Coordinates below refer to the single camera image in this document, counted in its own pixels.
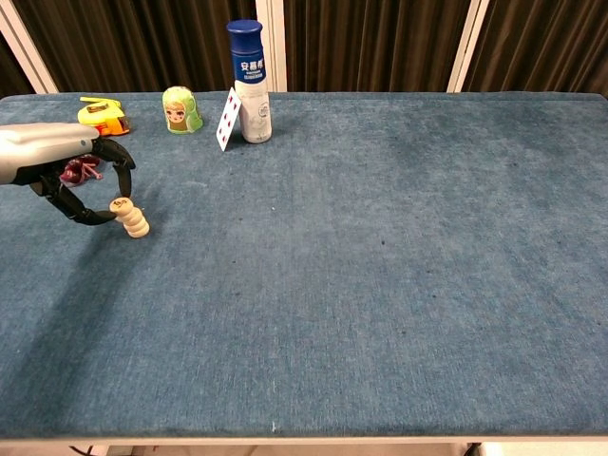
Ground white frame post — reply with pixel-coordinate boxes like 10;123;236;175
255;0;289;93
446;0;490;94
0;0;59;95

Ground red diamonds playing card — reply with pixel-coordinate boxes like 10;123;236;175
215;86;244;153

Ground blue capped white bottle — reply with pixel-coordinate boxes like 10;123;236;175
225;19;274;143

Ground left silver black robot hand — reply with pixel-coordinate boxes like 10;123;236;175
0;122;138;227

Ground green doll figurine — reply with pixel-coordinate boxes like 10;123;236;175
161;85;205;136

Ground yellow orange tape measure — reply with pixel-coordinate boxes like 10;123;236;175
77;96;132;138

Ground blue felt table cover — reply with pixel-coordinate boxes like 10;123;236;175
0;90;608;441

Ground black pleated curtain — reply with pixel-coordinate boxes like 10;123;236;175
283;0;474;94
12;0;260;95
0;32;34;99
463;0;608;99

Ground dark purple grape bunch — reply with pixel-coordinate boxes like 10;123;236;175
59;154;105;185

